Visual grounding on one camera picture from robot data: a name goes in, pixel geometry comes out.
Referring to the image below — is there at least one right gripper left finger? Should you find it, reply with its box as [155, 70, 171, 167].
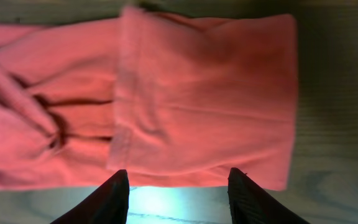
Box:
[51, 169, 130, 224]

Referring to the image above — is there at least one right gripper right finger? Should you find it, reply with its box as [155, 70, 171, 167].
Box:
[228, 167, 309, 224]

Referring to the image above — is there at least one red printed t-shirt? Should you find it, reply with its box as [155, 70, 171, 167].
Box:
[0, 6, 298, 190]

